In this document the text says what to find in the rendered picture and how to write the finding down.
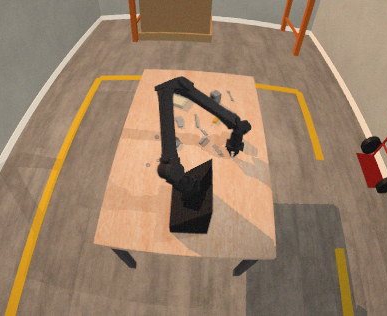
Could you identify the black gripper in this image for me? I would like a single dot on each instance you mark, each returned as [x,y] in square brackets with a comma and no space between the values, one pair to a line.
[234,146]

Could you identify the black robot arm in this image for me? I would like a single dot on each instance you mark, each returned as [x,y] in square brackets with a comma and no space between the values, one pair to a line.
[170,167]

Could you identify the tan open-top tray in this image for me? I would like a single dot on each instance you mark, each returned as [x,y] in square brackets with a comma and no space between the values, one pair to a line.
[180,100]

